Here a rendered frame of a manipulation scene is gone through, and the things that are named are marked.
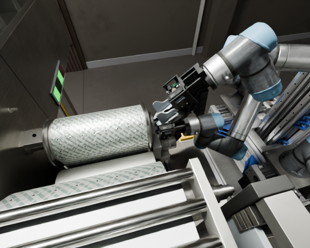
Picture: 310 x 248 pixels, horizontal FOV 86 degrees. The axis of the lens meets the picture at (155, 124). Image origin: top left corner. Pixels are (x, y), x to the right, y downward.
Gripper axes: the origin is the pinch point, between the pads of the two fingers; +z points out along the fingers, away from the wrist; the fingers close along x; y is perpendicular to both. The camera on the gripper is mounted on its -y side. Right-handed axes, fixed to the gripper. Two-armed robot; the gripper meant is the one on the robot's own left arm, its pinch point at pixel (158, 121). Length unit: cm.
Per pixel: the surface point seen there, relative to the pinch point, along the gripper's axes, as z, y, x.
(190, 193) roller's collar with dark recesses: -7.2, 11.0, 26.2
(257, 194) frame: -16.2, 12.9, 29.9
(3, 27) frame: 14.3, 41.1, -24.2
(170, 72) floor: 22, -143, -204
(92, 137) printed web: 10.5, 16.5, 5.9
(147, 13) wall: -6, -67, -252
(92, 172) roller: 15.8, 13.0, 12.4
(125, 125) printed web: 3.4, 11.7, 4.7
